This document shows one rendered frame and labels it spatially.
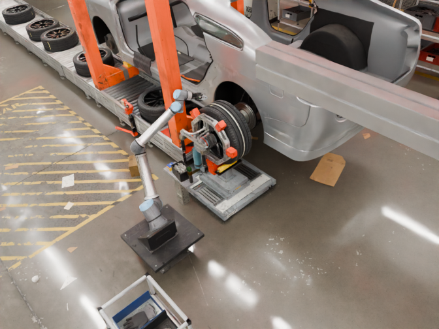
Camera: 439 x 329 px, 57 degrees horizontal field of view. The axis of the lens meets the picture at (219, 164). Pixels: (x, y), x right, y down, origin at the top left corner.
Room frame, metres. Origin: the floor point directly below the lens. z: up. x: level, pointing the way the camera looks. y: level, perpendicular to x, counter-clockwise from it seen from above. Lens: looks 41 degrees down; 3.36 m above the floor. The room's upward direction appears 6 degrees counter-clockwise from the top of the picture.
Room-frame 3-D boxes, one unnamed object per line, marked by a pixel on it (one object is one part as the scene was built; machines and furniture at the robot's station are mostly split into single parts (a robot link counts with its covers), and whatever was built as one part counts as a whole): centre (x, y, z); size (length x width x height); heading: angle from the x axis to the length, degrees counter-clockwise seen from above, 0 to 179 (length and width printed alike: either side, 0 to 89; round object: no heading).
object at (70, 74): (6.40, 1.90, 0.20); 1.00 x 0.86 x 0.39; 38
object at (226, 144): (3.33, 0.07, 0.85); 0.54 x 0.07 x 0.54; 38
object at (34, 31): (8.22, 3.28, 0.39); 0.66 x 0.66 x 0.24
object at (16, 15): (9.33, 4.15, 0.39); 0.66 x 0.66 x 0.24
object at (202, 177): (3.47, -0.04, 0.13); 0.50 x 0.36 x 0.10; 38
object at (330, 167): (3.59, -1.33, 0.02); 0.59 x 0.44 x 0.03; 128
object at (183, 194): (3.32, 0.46, 0.21); 0.10 x 0.10 x 0.42; 38
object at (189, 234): (2.59, 0.64, 0.15); 0.60 x 0.60 x 0.30; 39
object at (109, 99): (4.78, 1.15, 0.28); 2.47 x 0.09 x 0.22; 38
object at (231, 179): (3.43, -0.07, 0.32); 0.40 x 0.30 x 0.28; 38
